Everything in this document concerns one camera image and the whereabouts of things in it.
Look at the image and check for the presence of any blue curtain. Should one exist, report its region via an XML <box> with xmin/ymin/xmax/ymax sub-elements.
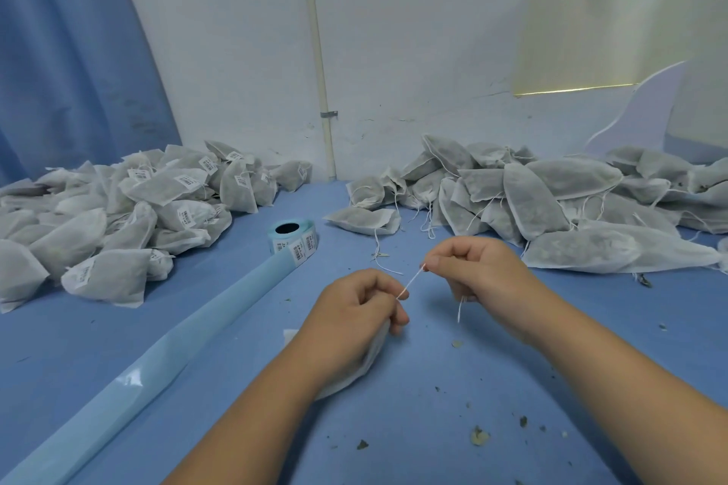
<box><xmin>0</xmin><ymin>0</ymin><xmax>184</xmax><ymax>188</ymax></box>

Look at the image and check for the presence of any blue label roll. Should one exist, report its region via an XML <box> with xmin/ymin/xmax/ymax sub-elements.
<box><xmin>0</xmin><ymin>217</ymin><xmax>321</xmax><ymax>485</ymax></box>

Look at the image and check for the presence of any white curved board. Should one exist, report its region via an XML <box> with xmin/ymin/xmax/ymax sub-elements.
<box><xmin>582</xmin><ymin>61</ymin><xmax>689</xmax><ymax>158</ymax></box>

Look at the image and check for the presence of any person's left forearm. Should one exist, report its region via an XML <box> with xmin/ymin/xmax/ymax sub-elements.
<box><xmin>162</xmin><ymin>354</ymin><xmax>334</xmax><ymax>485</ymax></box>

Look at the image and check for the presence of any large beige panel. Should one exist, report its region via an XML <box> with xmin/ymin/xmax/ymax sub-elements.
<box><xmin>671</xmin><ymin>0</ymin><xmax>728</xmax><ymax>151</ymax></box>

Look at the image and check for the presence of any person's left hand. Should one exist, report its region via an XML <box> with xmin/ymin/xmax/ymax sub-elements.
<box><xmin>282</xmin><ymin>268</ymin><xmax>412</xmax><ymax>392</ymax></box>

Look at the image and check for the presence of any pile of labelled herb bags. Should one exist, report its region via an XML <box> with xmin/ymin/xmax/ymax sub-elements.
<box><xmin>0</xmin><ymin>139</ymin><xmax>314</xmax><ymax>313</ymax></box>

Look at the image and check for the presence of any person's right forearm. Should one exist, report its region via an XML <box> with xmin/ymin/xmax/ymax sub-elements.
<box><xmin>514</xmin><ymin>302</ymin><xmax>728</xmax><ymax>485</ymax></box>

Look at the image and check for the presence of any pile of unlabelled herb bags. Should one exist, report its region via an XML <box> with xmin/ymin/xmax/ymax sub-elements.
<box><xmin>326</xmin><ymin>134</ymin><xmax>728</xmax><ymax>276</ymax></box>

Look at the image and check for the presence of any white wall pipe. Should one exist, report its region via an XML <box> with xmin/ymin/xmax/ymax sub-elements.
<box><xmin>298</xmin><ymin>0</ymin><xmax>340</xmax><ymax>183</ymax></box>

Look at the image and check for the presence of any white sachet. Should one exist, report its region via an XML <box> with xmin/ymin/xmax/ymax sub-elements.
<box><xmin>315</xmin><ymin>261</ymin><xmax>466</xmax><ymax>402</ymax></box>

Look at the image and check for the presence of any person's right hand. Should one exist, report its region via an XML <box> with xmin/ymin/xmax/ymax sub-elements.
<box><xmin>419</xmin><ymin>236</ymin><xmax>550</xmax><ymax>342</ymax></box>

